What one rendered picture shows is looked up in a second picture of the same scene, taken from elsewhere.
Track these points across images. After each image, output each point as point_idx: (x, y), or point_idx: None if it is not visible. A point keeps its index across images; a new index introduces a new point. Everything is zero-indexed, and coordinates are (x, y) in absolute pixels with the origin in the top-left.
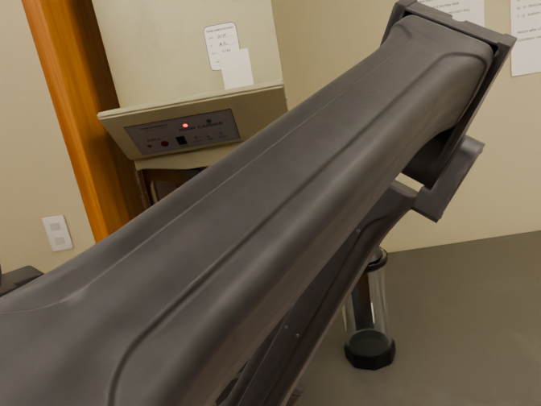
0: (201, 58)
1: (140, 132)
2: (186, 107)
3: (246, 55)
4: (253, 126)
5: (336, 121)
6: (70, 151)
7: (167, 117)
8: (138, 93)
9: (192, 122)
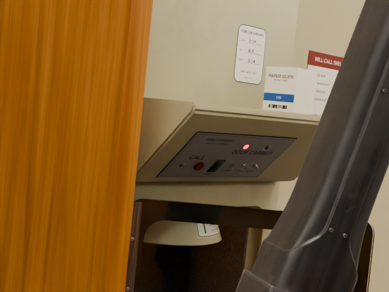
0: (228, 60)
1: (201, 143)
2: (274, 124)
3: (314, 79)
4: (283, 164)
5: None
6: (121, 150)
7: (246, 131)
8: (153, 81)
9: (255, 144)
